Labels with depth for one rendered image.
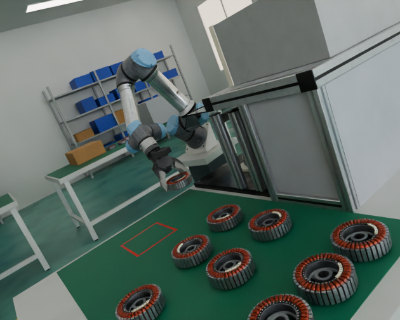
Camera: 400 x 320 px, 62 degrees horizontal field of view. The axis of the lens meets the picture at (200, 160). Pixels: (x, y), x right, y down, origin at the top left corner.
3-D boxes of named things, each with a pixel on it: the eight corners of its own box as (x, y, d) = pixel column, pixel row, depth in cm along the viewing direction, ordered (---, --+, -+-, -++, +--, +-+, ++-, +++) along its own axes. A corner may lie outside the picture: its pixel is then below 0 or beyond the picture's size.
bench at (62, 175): (72, 228, 418) (44, 176, 400) (204, 153, 526) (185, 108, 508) (92, 244, 343) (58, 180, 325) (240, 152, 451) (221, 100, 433)
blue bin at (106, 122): (94, 134, 741) (88, 122, 734) (110, 126, 762) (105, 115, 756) (100, 133, 706) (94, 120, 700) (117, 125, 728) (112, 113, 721)
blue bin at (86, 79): (73, 91, 717) (68, 82, 712) (88, 86, 735) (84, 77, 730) (78, 88, 682) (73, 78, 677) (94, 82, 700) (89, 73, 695)
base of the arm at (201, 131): (188, 152, 210) (176, 146, 203) (189, 130, 216) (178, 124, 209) (206, 145, 200) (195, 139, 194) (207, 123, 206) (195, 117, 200)
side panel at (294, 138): (271, 201, 106) (237, 106, 98) (277, 196, 107) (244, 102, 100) (353, 213, 82) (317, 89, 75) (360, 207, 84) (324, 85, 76)
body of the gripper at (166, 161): (173, 171, 150) (157, 152, 153) (176, 162, 143) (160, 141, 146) (159, 180, 146) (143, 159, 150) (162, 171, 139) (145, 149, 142)
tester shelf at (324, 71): (206, 112, 112) (201, 100, 110) (322, 54, 145) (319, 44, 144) (317, 89, 75) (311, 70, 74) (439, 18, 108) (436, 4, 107)
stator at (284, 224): (264, 247, 83) (260, 235, 82) (244, 233, 93) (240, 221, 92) (301, 226, 85) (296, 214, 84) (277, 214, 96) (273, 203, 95)
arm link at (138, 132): (143, 117, 153) (129, 119, 146) (157, 135, 150) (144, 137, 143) (135, 129, 157) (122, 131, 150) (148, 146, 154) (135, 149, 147)
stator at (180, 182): (164, 190, 143) (160, 183, 142) (183, 178, 148) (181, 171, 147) (176, 193, 134) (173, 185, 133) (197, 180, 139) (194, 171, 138)
